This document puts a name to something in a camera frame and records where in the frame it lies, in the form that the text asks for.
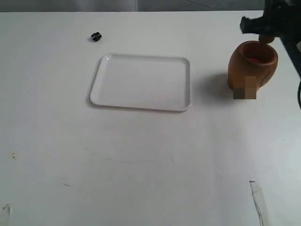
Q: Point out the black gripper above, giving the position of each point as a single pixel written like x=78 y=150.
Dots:
x=264 y=25

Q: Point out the brown wooden pestle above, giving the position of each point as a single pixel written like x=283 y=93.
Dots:
x=266 y=39

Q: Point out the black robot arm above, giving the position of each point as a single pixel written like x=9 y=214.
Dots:
x=291 y=35

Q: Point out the wooden mortar bowl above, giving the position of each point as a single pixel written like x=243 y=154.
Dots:
x=245 y=78

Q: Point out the white rectangular plastic tray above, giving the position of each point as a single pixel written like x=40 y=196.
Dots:
x=159 y=83

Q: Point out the clear tape strip right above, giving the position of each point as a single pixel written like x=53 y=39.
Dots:
x=260 y=204

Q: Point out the small black plastic part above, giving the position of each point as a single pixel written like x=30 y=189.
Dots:
x=96 y=36

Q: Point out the clear tape piece left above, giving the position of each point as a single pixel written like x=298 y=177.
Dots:
x=5 y=214

